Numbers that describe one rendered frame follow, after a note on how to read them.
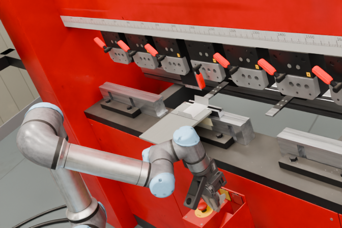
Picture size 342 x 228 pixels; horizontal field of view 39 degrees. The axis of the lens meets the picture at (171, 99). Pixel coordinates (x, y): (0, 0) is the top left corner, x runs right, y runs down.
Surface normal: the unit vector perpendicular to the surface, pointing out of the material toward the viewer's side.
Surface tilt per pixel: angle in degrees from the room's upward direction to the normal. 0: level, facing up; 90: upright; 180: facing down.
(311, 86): 90
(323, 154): 90
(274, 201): 90
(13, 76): 90
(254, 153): 0
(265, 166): 0
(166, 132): 0
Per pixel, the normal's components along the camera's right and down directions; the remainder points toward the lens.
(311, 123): -0.32, -0.83
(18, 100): 0.79, 0.03
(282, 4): -0.70, 0.52
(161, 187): 0.04, 0.46
